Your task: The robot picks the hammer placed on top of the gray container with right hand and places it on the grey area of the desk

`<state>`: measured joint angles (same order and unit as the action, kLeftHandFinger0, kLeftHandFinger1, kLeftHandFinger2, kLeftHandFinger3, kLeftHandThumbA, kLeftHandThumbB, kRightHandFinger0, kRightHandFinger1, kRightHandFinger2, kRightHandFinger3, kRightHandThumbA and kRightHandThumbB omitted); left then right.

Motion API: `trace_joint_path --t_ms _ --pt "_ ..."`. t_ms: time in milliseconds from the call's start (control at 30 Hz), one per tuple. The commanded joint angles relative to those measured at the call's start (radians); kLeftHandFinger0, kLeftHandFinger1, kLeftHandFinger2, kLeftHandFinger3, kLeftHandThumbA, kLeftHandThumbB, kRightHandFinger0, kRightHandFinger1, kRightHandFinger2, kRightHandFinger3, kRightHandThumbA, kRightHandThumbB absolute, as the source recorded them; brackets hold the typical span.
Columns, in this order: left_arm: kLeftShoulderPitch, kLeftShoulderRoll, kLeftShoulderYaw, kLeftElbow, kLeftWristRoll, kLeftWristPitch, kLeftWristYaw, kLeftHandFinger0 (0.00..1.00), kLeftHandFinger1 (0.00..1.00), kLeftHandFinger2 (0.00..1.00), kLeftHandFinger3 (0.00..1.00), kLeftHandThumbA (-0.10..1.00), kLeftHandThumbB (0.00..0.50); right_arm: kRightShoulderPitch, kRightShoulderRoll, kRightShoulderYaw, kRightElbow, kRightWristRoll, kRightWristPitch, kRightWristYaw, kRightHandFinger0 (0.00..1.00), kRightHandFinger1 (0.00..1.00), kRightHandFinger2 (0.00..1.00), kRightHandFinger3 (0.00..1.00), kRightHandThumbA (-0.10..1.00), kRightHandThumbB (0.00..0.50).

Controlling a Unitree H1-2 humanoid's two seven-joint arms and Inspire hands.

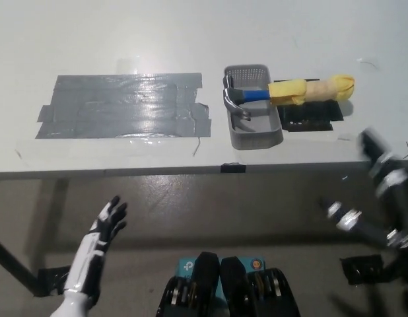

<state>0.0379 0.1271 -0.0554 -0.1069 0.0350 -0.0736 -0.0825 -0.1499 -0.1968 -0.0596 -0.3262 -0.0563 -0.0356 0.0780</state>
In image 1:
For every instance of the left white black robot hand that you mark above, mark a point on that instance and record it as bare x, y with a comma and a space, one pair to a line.
91, 251

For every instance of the gray perforated plastic container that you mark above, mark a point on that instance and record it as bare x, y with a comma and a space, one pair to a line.
257, 132

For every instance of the black tape patch on desk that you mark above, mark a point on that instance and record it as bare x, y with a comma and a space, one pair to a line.
306, 117

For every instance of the black floor tape patch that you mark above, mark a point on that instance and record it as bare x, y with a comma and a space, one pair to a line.
360, 269
52, 280

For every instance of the black table leg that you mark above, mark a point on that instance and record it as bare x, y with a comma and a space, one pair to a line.
16, 264

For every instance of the small black tape strip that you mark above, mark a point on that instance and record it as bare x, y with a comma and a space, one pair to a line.
233, 168

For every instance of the gray duct tape patch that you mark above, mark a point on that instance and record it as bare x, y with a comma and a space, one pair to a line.
124, 105

